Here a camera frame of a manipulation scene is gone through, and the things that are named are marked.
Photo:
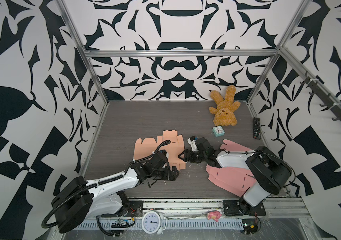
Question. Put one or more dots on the black wall hook rail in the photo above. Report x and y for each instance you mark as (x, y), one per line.
(329, 100)

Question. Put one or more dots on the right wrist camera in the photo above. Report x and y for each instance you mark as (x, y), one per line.
(192, 142)

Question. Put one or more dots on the green circuit board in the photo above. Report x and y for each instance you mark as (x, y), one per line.
(121, 224)
(249, 227)

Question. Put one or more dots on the left green circuit board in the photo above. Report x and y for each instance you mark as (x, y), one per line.
(121, 224)

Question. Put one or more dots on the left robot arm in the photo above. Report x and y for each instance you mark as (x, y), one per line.
(82, 199)

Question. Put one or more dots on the right green circuit board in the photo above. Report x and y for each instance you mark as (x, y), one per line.
(249, 227)

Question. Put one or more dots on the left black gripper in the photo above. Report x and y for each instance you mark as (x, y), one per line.
(173, 176)

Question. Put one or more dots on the black remote control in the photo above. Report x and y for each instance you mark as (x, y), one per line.
(256, 128)

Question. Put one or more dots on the orange cardboard box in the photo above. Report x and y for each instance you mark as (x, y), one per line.
(145, 147)

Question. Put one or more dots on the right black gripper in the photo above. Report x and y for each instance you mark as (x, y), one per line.
(188, 153)

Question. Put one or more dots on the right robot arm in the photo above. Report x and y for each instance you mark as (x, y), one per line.
(271, 174)

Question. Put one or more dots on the pink flat cardboard box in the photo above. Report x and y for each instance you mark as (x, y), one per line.
(236, 180)

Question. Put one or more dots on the brown teddy bear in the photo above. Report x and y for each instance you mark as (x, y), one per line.
(225, 107)

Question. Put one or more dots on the white slotted cable duct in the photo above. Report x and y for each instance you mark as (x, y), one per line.
(185, 224)

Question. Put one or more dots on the white round alarm clock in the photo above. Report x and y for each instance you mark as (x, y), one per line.
(154, 222)

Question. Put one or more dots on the small teal alarm clock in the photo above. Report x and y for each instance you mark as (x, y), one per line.
(218, 131)

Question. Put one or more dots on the small pink toy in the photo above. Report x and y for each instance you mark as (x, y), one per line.
(213, 215)

